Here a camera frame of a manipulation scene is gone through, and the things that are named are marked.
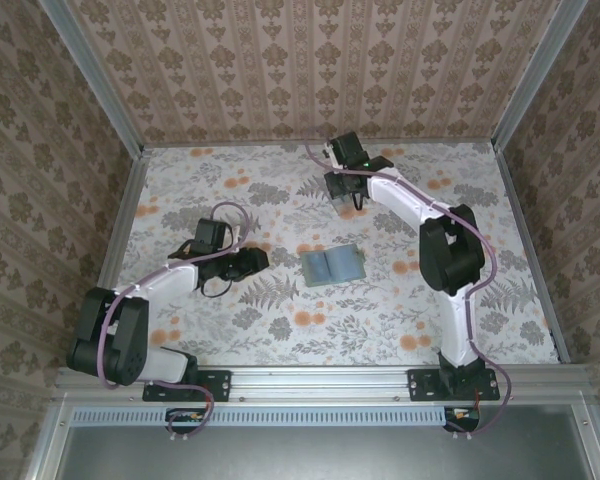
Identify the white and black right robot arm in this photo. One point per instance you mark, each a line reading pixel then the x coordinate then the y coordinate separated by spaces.
pixel 400 192

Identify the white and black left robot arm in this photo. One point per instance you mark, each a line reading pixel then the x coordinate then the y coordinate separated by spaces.
pixel 165 282

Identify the floral patterned table cover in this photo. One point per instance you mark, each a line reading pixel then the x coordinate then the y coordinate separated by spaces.
pixel 330 330

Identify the grey metal panel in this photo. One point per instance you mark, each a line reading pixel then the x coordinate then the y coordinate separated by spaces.
pixel 305 455

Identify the aluminium left side rail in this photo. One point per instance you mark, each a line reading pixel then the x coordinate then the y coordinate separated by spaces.
pixel 125 220

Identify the aluminium rail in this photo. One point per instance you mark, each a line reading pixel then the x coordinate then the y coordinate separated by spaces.
pixel 230 141
pixel 522 225
pixel 320 382
pixel 125 220

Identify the aluminium back rail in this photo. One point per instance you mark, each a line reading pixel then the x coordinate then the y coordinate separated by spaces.
pixel 230 141

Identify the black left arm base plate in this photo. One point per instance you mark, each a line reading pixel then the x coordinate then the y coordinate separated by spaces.
pixel 215 387

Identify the aluminium front rail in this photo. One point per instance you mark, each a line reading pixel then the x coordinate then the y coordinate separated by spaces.
pixel 320 382

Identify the aluminium right side rail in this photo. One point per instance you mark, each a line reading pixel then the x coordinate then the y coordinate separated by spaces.
pixel 522 225

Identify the aluminium right corner post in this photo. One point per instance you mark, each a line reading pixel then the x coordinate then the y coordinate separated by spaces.
pixel 540 65

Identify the aluminium corner post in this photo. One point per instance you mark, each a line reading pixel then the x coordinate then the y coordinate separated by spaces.
pixel 80 45
pixel 540 65

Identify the aluminium left corner post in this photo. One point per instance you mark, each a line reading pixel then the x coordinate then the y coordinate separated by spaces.
pixel 80 45

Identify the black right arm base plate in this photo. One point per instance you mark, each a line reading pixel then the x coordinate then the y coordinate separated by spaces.
pixel 420 387

